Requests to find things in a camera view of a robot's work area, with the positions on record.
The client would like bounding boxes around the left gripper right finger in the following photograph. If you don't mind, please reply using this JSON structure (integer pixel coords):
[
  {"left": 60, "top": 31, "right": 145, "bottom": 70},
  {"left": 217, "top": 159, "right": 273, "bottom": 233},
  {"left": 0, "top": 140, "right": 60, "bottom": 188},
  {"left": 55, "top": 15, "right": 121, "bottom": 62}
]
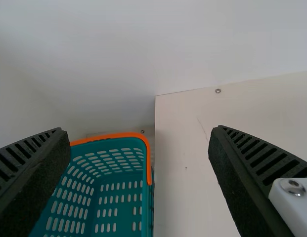
[{"left": 208, "top": 125, "right": 307, "bottom": 237}]

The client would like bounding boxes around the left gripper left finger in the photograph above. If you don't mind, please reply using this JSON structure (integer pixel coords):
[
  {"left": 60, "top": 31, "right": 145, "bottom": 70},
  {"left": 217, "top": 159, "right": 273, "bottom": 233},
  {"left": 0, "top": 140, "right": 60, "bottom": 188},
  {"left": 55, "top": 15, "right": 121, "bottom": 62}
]
[{"left": 0, "top": 127, "right": 71, "bottom": 237}]

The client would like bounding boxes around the teal shopping basket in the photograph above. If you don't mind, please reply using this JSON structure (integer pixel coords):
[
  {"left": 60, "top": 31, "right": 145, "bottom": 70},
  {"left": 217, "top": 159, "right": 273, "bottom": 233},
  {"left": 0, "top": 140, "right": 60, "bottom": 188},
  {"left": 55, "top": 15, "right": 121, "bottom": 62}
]
[{"left": 28, "top": 132, "right": 155, "bottom": 237}]

